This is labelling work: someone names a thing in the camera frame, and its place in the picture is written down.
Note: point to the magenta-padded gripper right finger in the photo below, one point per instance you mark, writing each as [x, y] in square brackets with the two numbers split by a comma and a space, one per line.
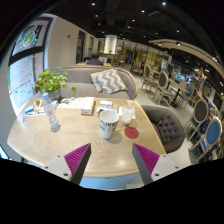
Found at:
[147, 159]

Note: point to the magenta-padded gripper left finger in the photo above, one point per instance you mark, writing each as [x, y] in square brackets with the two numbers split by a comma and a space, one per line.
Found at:
[76, 159]

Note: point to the clear blue-capped water bottle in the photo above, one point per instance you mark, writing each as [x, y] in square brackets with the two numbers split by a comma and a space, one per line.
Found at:
[51, 115]

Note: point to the flat round red coaster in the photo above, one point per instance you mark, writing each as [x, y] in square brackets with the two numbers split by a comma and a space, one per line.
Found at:
[131, 133]

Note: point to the dark grey tufted armchair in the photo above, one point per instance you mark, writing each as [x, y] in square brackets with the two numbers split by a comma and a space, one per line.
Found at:
[166, 128]

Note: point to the white printed mug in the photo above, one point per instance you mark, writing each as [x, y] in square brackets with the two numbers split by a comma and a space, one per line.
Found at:
[108, 126]

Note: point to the clear plastic cup with straw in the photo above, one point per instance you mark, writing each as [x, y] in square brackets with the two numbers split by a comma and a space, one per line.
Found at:
[127, 115]

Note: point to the small blue white box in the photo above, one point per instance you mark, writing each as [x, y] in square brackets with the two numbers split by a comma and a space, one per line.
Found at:
[106, 103]

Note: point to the group of dining chairs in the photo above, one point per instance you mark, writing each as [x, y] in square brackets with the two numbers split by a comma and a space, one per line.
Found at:
[200, 113]

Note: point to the dark café table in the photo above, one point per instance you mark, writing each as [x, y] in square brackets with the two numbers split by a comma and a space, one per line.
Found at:
[177, 87]

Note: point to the potted green plant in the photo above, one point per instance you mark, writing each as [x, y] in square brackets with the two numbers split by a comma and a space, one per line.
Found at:
[50, 81]

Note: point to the grey upholstered sofa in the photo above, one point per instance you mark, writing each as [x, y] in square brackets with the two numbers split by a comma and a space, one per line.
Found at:
[76, 76]

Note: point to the grey white chevron cushion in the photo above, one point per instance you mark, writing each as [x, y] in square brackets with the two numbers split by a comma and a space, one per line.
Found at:
[108, 81]

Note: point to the person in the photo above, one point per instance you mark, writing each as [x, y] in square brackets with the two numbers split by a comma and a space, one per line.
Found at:
[94, 61]

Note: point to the white round column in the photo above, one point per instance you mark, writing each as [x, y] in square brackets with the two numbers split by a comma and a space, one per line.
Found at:
[110, 44]

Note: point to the group of ceiling lights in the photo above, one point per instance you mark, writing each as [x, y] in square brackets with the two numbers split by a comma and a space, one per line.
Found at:
[143, 11]

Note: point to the framed colourful wall picture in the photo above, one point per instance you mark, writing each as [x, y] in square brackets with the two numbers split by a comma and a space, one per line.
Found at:
[31, 35]

